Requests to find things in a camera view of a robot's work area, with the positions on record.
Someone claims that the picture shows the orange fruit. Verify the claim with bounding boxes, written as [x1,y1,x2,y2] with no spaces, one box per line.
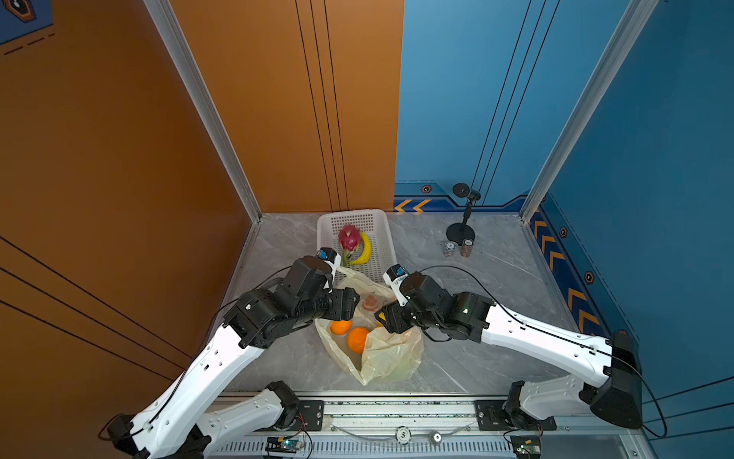
[330,321,353,336]
[346,327,370,355]

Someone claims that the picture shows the yellow banana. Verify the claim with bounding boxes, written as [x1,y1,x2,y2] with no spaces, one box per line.
[350,233,373,266]

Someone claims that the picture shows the pink dragon fruit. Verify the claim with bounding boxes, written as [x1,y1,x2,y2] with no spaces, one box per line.
[338,225,361,266]

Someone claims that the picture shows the translucent printed plastic bag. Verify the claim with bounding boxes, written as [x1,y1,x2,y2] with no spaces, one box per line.
[315,268,424,386]

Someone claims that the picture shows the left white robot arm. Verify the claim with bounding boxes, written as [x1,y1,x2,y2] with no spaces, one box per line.
[105,248,359,458]

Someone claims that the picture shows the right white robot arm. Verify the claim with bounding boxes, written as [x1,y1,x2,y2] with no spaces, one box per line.
[375,265,643,430]

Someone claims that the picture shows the orange grey poker chip stack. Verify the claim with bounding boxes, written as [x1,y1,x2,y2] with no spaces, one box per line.
[460,239,474,258]

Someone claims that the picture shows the black microphone stand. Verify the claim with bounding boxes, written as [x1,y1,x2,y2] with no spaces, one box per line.
[447,183,481,245]

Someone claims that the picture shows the white perforated plastic basket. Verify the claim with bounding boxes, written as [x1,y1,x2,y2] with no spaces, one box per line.
[317,210,398,283]

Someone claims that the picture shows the green circuit board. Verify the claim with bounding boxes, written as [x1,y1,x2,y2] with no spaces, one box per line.
[265,437,306,455]

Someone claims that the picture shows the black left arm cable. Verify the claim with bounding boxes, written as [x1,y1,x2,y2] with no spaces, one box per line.
[96,265,294,443]

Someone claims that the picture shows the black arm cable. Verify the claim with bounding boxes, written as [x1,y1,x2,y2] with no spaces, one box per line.
[96,265,294,443]
[417,264,669,440]

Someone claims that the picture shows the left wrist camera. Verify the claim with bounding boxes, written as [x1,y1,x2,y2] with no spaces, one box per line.
[317,248,342,283]

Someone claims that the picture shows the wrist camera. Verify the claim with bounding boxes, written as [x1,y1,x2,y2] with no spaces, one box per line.
[382,264,408,307]
[317,248,342,283]

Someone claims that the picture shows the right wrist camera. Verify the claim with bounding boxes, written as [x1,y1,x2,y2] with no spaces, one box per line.
[382,264,408,307]

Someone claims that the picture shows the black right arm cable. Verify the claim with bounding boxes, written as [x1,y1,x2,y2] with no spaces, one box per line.
[417,264,669,440]

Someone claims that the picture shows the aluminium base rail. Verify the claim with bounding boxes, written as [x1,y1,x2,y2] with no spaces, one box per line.
[205,391,649,459]

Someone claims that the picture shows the small black box on rail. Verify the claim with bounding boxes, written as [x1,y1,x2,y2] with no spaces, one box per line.
[510,436,542,459]

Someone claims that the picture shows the aluminium corner post left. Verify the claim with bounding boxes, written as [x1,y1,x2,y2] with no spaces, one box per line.
[143,0,263,224]

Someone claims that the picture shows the aluminium corner post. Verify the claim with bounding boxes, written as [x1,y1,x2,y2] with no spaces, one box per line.
[143,0,263,224]
[519,0,659,224]

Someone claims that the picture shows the aluminium corner post right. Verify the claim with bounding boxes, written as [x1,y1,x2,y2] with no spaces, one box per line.
[519,0,659,224]

